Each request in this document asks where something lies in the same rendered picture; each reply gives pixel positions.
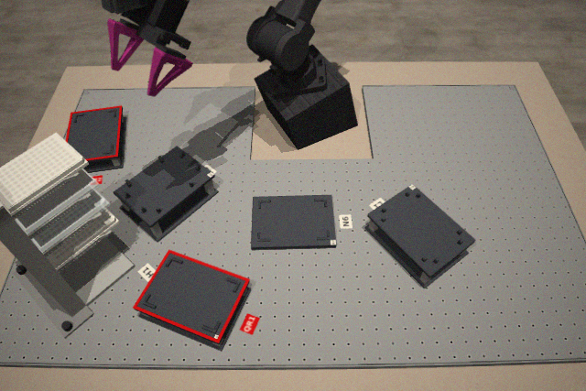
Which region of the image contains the cream multiwell plate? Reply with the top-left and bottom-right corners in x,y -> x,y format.
0,133 -> 89,215

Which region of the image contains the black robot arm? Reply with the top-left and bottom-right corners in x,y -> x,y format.
102,0 -> 327,99

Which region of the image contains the white multi-well plate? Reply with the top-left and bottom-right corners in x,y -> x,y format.
47,209 -> 120,270
31,190 -> 111,254

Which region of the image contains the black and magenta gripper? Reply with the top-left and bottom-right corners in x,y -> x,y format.
107,0 -> 193,96

